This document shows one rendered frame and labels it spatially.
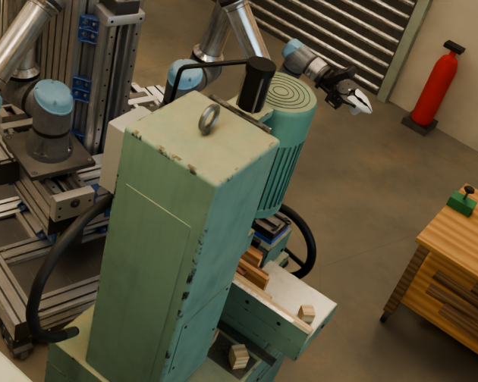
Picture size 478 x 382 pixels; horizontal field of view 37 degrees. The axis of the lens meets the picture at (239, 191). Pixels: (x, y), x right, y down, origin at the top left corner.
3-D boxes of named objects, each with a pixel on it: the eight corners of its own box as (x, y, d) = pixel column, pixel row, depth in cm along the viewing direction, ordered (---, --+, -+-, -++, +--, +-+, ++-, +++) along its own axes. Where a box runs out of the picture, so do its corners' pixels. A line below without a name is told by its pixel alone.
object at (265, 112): (265, 136, 150) (287, 67, 140) (245, 150, 145) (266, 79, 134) (235, 118, 153) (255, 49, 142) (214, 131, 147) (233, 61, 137)
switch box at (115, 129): (151, 179, 151) (164, 118, 141) (119, 199, 144) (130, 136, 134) (129, 164, 153) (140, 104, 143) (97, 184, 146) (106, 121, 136)
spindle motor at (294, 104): (293, 198, 178) (332, 96, 159) (256, 230, 166) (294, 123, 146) (237, 164, 184) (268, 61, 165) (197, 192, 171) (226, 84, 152)
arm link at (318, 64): (322, 53, 235) (307, 65, 231) (332, 61, 234) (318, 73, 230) (315, 67, 242) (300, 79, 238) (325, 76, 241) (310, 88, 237)
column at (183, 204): (207, 361, 182) (284, 140, 138) (152, 418, 166) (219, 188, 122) (141, 313, 189) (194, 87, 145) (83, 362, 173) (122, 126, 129)
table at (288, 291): (347, 300, 206) (353, 286, 202) (295, 362, 184) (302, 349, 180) (185, 194, 225) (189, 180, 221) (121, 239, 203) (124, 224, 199)
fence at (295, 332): (304, 344, 181) (310, 331, 178) (300, 348, 180) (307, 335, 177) (128, 222, 200) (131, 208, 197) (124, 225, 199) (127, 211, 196)
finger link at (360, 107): (366, 120, 235) (345, 102, 236) (372, 110, 230) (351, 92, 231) (360, 125, 233) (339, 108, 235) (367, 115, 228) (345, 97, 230)
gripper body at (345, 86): (350, 100, 240) (323, 77, 242) (359, 85, 232) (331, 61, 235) (337, 111, 236) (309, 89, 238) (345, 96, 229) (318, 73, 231)
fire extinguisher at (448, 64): (435, 127, 472) (475, 48, 435) (423, 136, 458) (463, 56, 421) (412, 114, 478) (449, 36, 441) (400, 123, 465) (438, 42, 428)
